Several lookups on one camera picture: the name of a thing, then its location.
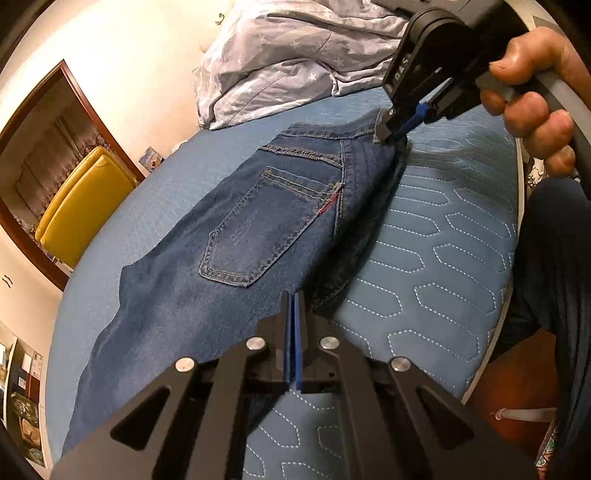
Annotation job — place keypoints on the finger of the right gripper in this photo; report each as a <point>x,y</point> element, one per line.
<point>411,122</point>
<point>384,130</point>

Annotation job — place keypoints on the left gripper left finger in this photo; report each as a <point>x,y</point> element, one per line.
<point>191,422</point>

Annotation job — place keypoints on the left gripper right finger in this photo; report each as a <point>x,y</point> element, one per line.
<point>396,422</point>

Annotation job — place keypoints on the blue denim jeans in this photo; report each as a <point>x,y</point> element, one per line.
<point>300,214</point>

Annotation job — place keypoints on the person's right hand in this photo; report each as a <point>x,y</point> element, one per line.
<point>545,134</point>

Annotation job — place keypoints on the grey star-print duvet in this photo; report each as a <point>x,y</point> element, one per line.
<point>272,56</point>

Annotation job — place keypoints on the blue quilted bed mattress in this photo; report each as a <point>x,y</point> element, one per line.
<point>431,289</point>

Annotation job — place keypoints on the cream wardrobe shelf unit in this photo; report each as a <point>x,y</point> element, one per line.
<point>28,312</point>

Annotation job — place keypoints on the small picture card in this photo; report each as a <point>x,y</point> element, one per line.
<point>150,159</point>

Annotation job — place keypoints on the yellow leather chair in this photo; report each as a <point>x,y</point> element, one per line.
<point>82,205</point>

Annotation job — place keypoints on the dark wooden door frame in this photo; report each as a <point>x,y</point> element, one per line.
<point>49,134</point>

